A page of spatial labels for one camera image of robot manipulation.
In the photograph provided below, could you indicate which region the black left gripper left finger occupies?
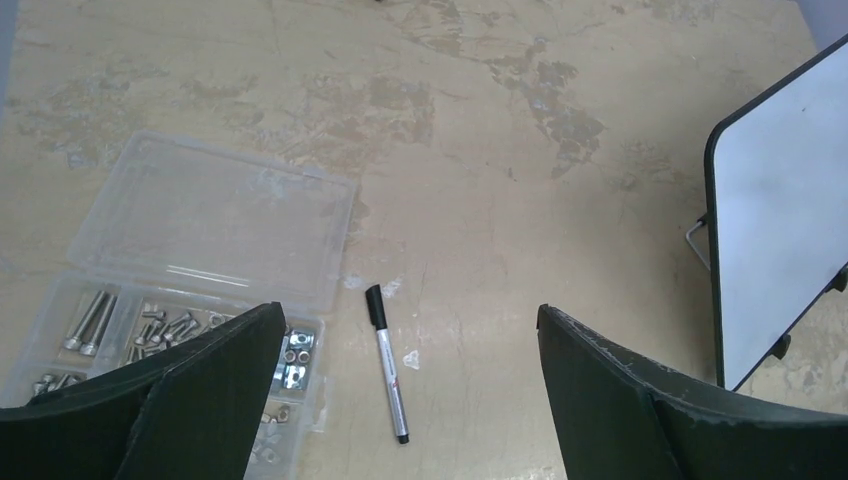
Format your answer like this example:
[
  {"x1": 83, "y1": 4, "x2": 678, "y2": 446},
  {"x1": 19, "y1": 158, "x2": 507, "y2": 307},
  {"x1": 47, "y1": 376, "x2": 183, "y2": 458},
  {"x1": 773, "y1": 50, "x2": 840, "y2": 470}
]
[{"x1": 1, "y1": 302, "x2": 286, "y2": 479}]

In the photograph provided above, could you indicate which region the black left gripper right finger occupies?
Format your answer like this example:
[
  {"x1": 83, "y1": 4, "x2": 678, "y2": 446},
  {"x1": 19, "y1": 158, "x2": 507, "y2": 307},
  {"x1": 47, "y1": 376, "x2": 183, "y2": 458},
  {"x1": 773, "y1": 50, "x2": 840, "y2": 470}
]
[{"x1": 537, "y1": 304, "x2": 847, "y2": 479}]

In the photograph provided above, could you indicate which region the silver whiteboard marker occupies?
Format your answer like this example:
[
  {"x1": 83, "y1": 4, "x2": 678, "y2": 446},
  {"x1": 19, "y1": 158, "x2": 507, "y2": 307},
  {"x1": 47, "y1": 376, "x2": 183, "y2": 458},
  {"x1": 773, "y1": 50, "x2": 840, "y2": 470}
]
[{"x1": 374, "y1": 325, "x2": 410, "y2": 445}]

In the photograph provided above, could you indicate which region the white whiteboard black frame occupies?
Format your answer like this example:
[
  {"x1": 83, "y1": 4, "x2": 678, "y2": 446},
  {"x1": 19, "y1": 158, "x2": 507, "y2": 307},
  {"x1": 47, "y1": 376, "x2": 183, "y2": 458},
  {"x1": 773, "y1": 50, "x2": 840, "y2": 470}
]
[{"x1": 703, "y1": 39, "x2": 847, "y2": 391}]

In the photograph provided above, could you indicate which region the black marker cap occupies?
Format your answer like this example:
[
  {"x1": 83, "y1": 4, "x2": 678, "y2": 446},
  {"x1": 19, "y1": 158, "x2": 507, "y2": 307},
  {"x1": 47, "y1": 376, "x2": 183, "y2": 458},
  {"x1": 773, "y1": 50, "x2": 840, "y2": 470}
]
[{"x1": 365, "y1": 284, "x2": 387, "y2": 331}]

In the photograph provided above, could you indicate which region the clear plastic screw box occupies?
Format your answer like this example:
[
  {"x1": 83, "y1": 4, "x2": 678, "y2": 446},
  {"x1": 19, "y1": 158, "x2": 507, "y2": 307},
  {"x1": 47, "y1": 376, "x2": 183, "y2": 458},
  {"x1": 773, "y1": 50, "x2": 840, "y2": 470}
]
[{"x1": 1, "y1": 131, "x2": 356, "y2": 479}]

